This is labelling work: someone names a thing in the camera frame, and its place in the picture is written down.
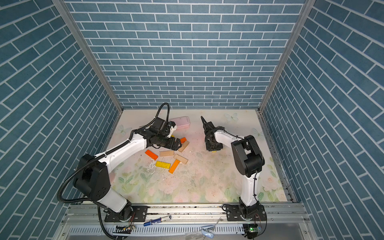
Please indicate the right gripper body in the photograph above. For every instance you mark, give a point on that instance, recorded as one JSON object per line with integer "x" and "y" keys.
{"x": 213, "y": 147}

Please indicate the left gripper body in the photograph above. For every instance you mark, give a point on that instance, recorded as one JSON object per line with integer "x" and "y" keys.
{"x": 165, "y": 141}

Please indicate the natural wood block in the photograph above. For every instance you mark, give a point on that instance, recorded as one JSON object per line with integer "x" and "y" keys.
{"x": 166, "y": 153}
{"x": 184, "y": 146}
{"x": 181, "y": 159}

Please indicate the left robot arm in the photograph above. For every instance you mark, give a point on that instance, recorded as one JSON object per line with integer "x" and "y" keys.
{"x": 94, "y": 180}

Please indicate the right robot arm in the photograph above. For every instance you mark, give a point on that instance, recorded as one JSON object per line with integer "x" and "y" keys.
{"x": 249, "y": 161}

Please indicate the pink pencil case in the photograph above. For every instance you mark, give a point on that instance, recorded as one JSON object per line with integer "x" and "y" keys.
{"x": 181, "y": 122}

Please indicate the blue screwdriver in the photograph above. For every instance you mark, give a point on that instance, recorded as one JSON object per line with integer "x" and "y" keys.
{"x": 157, "y": 221}

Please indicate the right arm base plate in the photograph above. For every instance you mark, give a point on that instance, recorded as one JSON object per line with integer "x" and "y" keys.
{"x": 236, "y": 213}

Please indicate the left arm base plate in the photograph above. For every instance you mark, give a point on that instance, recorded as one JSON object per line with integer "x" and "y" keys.
{"x": 128, "y": 214}

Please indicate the aluminium rail frame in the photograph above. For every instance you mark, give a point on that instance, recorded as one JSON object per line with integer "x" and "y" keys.
{"x": 285, "y": 221}

